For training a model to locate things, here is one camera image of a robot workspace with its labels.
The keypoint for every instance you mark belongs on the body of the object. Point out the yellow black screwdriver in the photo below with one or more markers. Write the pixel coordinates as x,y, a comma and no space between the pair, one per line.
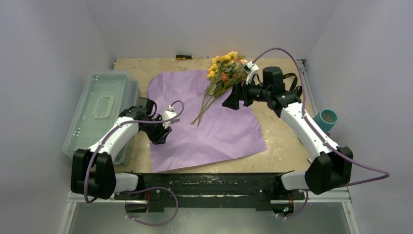
187,57

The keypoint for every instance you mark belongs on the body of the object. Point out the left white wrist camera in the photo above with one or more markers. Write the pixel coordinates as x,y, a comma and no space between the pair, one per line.
169,117

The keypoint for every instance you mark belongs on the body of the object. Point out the black printed ribbon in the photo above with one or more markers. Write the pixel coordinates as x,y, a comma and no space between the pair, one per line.
294,87

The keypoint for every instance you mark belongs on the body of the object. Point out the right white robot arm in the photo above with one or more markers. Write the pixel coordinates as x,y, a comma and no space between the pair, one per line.
331,164

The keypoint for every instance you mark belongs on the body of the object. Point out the clear plastic storage box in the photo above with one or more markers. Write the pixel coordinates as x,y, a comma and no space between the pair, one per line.
105,95

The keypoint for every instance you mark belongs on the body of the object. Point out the black aluminium base frame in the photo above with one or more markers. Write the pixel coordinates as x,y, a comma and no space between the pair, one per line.
259,191

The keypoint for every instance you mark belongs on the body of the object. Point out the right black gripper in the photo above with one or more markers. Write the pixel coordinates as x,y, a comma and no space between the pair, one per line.
241,96

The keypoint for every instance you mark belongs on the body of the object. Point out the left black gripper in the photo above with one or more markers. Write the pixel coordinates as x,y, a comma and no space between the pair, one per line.
160,137

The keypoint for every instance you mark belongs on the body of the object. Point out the flower bouquet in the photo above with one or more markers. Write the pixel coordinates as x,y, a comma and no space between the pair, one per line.
224,72

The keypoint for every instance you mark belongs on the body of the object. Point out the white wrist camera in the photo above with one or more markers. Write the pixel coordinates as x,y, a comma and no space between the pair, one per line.
251,70
169,117

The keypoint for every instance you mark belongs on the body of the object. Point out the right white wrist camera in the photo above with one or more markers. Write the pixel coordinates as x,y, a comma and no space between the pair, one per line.
251,70

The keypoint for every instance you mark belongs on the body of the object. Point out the teal vase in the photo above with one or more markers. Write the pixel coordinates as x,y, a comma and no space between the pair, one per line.
326,120

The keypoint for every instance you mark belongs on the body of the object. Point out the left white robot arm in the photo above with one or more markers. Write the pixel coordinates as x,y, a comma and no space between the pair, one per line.
93,174

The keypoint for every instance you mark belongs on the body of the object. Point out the pink wrapping paper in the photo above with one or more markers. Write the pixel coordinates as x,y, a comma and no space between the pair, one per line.
223,133

